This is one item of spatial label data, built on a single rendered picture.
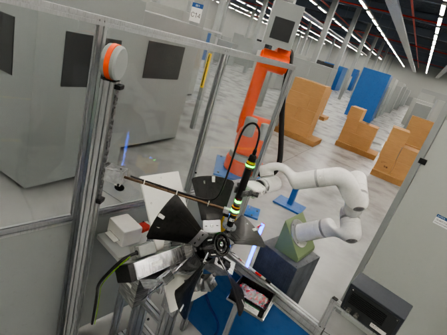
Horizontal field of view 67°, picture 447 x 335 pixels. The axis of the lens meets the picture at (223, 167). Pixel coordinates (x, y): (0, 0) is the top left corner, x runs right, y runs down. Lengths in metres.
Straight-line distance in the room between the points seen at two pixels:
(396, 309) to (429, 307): 1.62
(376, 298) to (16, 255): 1.77
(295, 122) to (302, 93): 0.81
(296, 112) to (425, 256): 7.03
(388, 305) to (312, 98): 8.13
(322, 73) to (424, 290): 9.58
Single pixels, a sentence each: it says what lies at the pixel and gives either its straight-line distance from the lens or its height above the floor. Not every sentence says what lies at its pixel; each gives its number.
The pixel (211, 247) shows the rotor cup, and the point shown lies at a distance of 1.63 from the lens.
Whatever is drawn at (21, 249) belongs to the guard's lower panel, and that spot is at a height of 0.86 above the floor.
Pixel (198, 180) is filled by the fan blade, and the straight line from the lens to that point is 1.75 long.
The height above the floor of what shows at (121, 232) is 0.95.
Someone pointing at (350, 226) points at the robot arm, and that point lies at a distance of 2.13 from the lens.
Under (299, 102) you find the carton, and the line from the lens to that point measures 9.68.
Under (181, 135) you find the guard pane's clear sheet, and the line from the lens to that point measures 2.24.
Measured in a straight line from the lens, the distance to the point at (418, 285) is 3.38.
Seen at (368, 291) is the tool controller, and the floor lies 1.23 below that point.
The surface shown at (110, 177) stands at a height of 1.34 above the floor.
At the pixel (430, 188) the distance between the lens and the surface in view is 3.14.
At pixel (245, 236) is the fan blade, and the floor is 1.19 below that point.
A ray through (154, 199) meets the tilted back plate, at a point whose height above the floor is 1.26.
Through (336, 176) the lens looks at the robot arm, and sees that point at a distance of 1.71.
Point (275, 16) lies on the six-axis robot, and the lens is 5.42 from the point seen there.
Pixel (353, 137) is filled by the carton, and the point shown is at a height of 0.40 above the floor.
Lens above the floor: 2.13
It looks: 21 degrees down
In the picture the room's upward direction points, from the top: 17 degrees clockwise
